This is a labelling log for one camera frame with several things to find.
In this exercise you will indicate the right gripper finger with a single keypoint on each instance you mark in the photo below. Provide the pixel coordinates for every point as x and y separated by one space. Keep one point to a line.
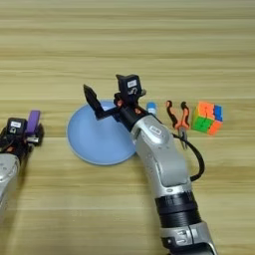
142 92
94 99

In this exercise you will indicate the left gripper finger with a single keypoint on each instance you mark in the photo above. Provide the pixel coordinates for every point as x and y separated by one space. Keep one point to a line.
40 132

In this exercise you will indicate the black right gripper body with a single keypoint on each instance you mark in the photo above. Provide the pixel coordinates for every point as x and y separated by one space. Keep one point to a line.
129 113

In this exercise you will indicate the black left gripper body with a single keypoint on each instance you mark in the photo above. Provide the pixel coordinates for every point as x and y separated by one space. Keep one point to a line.
15 144

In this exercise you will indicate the purple rectangular block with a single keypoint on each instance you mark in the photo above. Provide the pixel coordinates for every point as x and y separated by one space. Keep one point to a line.
33 119

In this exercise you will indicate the light blue round plate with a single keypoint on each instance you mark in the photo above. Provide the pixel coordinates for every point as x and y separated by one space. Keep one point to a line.
96 142

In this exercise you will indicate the multicoloured puzzle cube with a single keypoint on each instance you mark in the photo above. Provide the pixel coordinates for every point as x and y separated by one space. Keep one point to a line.
207 118

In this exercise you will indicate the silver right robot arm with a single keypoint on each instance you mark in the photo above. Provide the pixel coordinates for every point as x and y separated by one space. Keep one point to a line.
166 166

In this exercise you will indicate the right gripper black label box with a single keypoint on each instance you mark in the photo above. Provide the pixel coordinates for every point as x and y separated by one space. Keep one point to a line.
129 85

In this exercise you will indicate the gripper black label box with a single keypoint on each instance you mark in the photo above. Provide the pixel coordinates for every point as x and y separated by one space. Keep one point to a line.
16 126
129 85

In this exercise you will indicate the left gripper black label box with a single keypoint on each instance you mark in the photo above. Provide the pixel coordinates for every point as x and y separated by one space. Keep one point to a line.
16 126

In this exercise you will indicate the blue glue stick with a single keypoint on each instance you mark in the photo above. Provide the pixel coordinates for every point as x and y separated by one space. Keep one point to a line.
151 109

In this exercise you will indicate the orange black pliers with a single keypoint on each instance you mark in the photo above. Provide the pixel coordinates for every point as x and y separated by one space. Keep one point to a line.
181 123

